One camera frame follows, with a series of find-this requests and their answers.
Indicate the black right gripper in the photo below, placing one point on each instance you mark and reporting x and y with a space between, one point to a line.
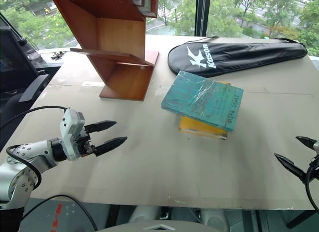
315 165

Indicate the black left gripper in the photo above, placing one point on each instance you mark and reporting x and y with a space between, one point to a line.
87 146

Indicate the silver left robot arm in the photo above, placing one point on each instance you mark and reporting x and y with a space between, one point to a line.
30 152

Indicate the yellow book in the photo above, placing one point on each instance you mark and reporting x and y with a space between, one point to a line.
197 128

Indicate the teal plastic-wrapped book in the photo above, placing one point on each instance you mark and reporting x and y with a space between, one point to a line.
199 99

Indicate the brown wooden bookshelf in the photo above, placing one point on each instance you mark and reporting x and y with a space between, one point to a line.
119 35

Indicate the black table leg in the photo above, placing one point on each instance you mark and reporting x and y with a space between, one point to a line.
299 219

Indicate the white rounded robot leg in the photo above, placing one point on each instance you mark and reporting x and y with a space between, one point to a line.
214 218
144 213

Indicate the black office chair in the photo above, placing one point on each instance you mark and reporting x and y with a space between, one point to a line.
32 88

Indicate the small dark metal object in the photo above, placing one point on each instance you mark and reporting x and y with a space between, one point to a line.
57 55

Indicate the grey rounded robot torso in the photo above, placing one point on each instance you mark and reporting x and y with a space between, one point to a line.
162 225

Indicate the black Kason racket bag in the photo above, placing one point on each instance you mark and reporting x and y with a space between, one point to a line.
236 57

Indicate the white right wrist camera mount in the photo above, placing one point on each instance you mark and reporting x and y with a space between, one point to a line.
316 147

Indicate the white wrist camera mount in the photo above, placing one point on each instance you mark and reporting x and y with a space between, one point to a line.
71 127
316 147

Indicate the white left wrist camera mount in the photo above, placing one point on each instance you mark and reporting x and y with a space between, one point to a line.
71 127

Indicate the black window frame post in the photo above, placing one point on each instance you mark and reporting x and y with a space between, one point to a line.
203 12

